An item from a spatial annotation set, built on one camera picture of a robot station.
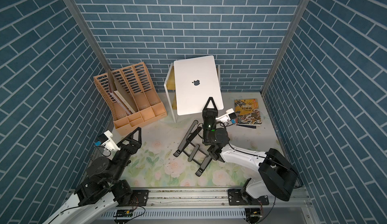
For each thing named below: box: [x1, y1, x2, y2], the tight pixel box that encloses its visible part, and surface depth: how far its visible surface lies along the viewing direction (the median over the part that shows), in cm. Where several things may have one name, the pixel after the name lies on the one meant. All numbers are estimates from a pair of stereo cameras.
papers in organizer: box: [109, 82, 139, 116], surface depth 91 cm
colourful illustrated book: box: [234, 98, 263, 125], surface depth 110 cm
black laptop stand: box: [173, 120, 213, 178], surface depth 88 cm
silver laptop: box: [173, 55, 224, 116], surface depth 72 cm
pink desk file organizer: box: [93, 61, 168, 136], surface depth 102 cm
